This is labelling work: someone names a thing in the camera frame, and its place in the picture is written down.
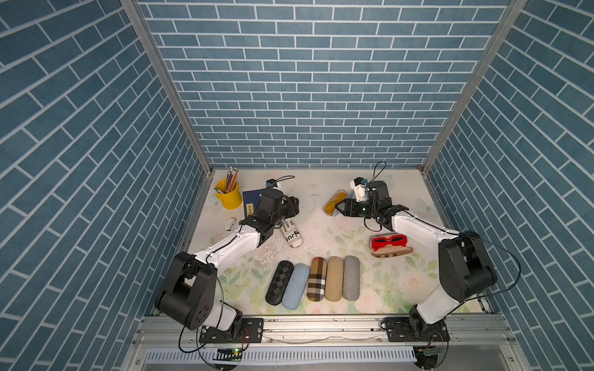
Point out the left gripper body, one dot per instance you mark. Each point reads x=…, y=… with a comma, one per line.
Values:
x=285, y=210

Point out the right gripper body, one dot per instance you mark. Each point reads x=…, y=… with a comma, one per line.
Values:
x=359, y=210

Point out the flag pattern glasses case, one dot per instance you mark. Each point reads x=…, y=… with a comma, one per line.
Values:
x=291, y=234

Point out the blue case yellow glasses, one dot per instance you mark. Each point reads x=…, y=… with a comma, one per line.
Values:
x=335, y=202

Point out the light blue denim case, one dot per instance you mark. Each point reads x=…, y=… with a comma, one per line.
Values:
x=296, y=287

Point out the black glasses case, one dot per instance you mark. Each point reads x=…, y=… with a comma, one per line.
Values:
x=279, y=283

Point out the beige case purple glasses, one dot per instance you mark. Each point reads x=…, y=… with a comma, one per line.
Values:
x=334, y=279

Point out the grey case tortoise sunglasses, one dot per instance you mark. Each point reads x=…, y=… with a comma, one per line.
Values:
x=351, y=278

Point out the plaid beige glasses case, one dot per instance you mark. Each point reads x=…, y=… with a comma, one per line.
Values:
x=316, y=284

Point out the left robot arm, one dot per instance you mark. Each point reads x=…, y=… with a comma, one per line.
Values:
x=187, y=293

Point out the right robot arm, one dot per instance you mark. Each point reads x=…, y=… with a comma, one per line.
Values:
x=465, y=267

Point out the yellow tinted glasses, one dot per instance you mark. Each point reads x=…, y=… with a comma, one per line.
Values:
x=334, y=203

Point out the dark blue book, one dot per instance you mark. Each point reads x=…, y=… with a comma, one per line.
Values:
x=251, y=199

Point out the yellow pencil cup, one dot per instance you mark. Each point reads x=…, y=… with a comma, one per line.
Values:
x=230, y=200

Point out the coloured pencils bundle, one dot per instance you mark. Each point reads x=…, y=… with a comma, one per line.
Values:
x=231, y=180

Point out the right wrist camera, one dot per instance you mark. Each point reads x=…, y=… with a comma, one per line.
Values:
x=359, y=187

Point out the red frame sunglasses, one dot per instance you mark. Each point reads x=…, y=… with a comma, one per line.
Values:
x=394, y=240

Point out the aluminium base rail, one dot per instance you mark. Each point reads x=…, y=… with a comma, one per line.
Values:
x=329, y=342

